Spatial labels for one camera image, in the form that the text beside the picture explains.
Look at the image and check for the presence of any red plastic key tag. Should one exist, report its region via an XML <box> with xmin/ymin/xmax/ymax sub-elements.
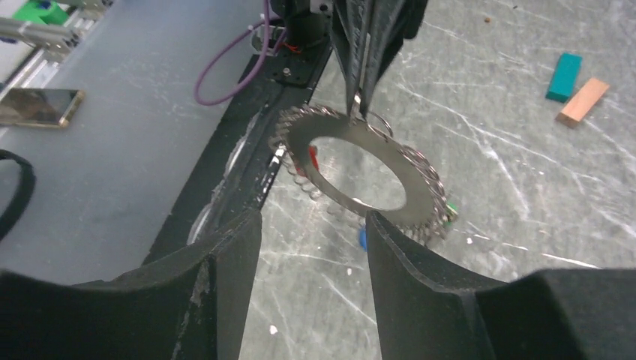
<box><xmin>294</xmin><ymin>145</ymin><xmax>320</xmax><ymax>177</ymax></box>

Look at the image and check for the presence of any aluminium frame rail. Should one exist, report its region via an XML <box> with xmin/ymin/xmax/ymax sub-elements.
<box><xmin>1</xmin><ymin>1</ymin><xmax>114</xmax><ymax>95</ymax></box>

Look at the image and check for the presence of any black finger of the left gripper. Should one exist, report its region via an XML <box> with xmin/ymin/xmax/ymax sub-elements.
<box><xmin>330</xmin><ymin>0</ymin><xmax>371</xmax><ymax>115</ymax></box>
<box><xmin>359</xmin><ymin>0</ymin><xmax>428</xmax><ymax>116</ymax></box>

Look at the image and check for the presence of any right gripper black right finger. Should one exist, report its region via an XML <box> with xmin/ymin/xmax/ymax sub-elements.
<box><xmin>366</xmin><ymin>211</ymin><xmax>501</xmax><ymax>359</ymax></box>

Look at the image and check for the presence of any orange rectangular block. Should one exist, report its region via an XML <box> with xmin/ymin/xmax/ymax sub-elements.
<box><xmin>555</xmin><ymin>78</ymin><xmax>610</xmax><ymax>128</ymax></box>

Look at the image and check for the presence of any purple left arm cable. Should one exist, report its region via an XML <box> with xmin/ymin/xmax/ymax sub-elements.
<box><xmin>193</xmin><ymin>0</ymin><xmax>290</xmax><ymax>107</ymax></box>

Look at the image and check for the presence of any teal rectangular block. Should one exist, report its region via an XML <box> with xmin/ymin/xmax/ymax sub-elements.
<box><xmin>545</xmin><ymin>52</ymin><xmax>583</xmax><ymax>103</ymax></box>

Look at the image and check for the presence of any green plastic part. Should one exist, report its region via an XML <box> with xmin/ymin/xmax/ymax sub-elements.
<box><xmin>12</xmin><ymin>0</ymin><xmax>69</xmax><ymax>26</ymax></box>

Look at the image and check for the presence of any smartphone with gold edge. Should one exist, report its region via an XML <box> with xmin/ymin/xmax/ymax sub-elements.
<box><xmin>1</xmin><ymin>88</ymin><xmax>85</xmax><ymax>128</ymax></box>

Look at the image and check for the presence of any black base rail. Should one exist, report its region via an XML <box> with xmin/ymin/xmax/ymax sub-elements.
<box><xmin>144</xmin><ymin>1</ymin><xmax>332</xmax><ymax>264</ymax></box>

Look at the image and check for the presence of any large ring of keys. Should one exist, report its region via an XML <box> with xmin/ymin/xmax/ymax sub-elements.
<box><xmin>268</xmin><ymin>103</ymin><xmax>461</xmax><ymax>247</ymax></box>

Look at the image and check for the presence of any blue plastic key tag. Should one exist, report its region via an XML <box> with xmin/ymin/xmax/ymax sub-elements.
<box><xmin>358</xmin><ymin>226</ymin><xmax>368</xmax><ymax>252</ymax></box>

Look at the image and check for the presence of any black loop cable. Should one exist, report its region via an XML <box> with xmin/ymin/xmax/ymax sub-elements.
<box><xmin>0</xmin><ymin>149</ymin><xmax>37</xmax><ymax>242</ymax></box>

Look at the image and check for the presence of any green plastic key tag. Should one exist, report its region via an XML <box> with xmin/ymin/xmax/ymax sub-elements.
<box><xmin>446</xmin><ymin>202</ymin><xmax>458</xmax><ymax>224</ymax></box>

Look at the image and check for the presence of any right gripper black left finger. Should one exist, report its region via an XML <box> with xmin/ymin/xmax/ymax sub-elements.
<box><xmin>77</xmin><ymin>209</ymin><xmax>262</xmax><ymax>359</ymax></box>

